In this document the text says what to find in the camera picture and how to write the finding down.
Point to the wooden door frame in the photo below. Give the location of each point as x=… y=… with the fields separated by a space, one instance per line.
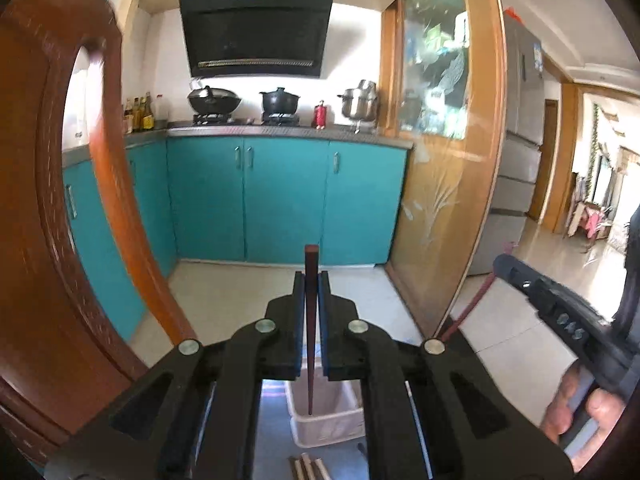
x=567 y=160

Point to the black cooking pot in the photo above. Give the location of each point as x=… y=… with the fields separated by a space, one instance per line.
x=279 y=101

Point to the silver refrigerator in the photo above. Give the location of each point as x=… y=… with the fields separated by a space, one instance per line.
x=520 y=160

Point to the clothes drying rack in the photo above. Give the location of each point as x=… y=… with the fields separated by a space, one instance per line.
x=590 y=217

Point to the white plastic utensil basket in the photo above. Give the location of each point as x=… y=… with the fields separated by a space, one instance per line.
x=330 y=432

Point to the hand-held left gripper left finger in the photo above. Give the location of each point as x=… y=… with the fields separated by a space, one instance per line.
x=299 y=320

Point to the dark red chopstick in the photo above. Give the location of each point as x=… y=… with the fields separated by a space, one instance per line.
x=311 y=260
x=470 y=305

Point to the black wok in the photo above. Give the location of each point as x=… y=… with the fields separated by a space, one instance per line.
x=215 y=100

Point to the clear bottle with red cap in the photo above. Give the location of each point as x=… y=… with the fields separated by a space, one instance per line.
x=161 y=112

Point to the person's right hand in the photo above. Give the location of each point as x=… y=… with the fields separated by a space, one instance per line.
x=607 y=410

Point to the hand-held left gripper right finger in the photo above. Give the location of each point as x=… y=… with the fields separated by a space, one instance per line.
x=323 y=320

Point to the teal lower kitchen cabinets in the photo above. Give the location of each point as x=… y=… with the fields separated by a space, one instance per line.
x=280 y=200

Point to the dark sauce bottle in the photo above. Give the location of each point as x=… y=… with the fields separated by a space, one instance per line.
x=128 y=120

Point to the gas stove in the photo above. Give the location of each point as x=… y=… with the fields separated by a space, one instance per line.
x=240 y=120

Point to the black range hood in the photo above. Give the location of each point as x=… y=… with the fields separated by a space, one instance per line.
x=250 y=30

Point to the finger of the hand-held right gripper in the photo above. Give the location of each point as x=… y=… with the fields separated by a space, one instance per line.
x=515 y=272

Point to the red thermos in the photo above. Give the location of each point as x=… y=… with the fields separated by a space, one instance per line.
x=319 y=116

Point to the brown wooden chair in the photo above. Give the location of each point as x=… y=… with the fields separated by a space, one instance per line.
x=30 y=260

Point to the stainless steel pot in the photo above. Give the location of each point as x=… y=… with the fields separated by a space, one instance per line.
x=359 y=102

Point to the yellow oil bottle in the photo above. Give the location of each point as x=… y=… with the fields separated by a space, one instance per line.
x=146 y=117

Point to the blue striped cloth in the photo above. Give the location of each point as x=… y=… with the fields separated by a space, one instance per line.
x=272 y=420

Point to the wooden framed glass sliding door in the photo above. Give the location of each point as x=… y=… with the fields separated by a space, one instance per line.
x=450 y=185

